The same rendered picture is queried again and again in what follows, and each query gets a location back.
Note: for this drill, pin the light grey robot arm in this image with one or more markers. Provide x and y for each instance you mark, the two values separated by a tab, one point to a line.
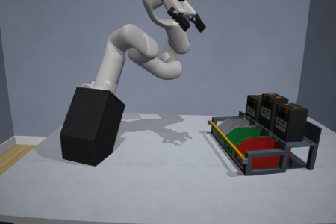
143	50

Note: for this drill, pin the red bin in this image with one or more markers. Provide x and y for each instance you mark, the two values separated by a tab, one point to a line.
261	143

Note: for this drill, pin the yellow bar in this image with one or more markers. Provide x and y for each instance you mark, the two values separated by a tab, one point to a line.
227	140

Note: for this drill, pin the dark grey metal shelf rack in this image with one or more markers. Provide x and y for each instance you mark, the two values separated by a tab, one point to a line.
311	138

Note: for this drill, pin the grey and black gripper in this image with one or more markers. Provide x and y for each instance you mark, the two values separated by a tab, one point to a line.
183	10

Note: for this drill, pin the grey open bin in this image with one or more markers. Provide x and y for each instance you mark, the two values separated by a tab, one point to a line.
230	124

